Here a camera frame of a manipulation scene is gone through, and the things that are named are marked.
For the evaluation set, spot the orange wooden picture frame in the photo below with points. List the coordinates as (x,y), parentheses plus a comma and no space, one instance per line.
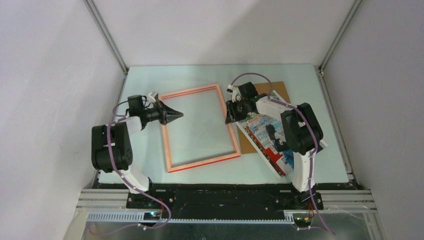
(167,153)

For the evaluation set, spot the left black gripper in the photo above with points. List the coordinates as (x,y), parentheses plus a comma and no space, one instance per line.
(167,114)

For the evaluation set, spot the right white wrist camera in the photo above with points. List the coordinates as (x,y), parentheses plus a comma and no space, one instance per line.
(235,93)

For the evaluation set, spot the brown cardboard backing board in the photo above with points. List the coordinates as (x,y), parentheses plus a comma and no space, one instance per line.
(245,145)

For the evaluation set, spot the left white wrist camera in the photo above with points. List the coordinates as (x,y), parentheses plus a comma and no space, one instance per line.
(153,97)

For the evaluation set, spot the clear acrylic sheet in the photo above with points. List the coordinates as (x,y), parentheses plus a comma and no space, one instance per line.
(201,133)

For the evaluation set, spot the aluminium front rail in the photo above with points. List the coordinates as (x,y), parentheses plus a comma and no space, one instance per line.
(110,206)

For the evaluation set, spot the colourful printed photo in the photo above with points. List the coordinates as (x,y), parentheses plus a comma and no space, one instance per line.
(257,128)

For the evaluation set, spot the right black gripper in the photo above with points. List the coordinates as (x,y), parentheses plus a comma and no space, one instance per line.
(231,115)

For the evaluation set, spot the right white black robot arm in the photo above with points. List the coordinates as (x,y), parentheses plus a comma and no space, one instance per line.
(301,130)

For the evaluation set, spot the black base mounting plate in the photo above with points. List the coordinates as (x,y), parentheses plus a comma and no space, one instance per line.
(170,196)

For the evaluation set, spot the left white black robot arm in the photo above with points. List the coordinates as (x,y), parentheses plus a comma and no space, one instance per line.
(111,149)

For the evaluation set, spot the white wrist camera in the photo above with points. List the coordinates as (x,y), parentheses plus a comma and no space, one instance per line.
(235,93)
(153,97)

